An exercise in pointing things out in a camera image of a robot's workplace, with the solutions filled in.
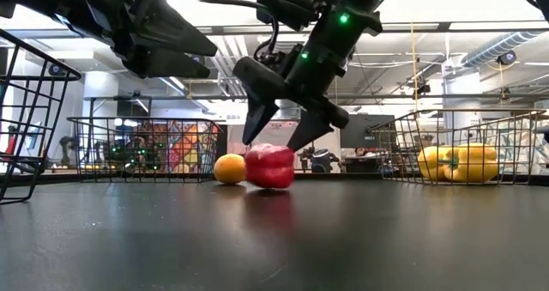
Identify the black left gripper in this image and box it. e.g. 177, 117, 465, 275
0, 0, 219, 80

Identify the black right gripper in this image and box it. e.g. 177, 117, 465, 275
232, 44, 352, 153

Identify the red bell pepper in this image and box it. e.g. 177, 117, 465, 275
244, 142, 297, 191

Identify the orange round fruit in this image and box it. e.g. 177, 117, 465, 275
213, 153, 249, 185

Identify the yellow bell pepper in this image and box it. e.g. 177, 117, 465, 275
444, 142, 500, 183

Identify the black cylindrical device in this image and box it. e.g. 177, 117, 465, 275
311, 148, 335, 174

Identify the black monitor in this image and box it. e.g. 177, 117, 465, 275
341, 113, 395, 149

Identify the black table mat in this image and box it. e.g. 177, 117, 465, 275
0, 179, 549, 291

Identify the black wire basket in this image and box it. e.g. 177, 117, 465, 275
369, 108, 549, 186
67, 116, 223, 184
0, 27, 82, 206

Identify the colourful wall painting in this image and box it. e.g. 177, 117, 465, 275
136, 119, 219, 175

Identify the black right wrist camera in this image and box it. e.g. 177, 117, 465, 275
256, 0, 323, 33

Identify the yellow hanging strap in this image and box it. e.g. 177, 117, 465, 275
409, 22, 420, 112

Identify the overhead frame crossbar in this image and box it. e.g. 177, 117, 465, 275
205, 21, 549, 38

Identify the silver flexible duct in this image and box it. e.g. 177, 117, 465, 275
461, 31, 542, 68

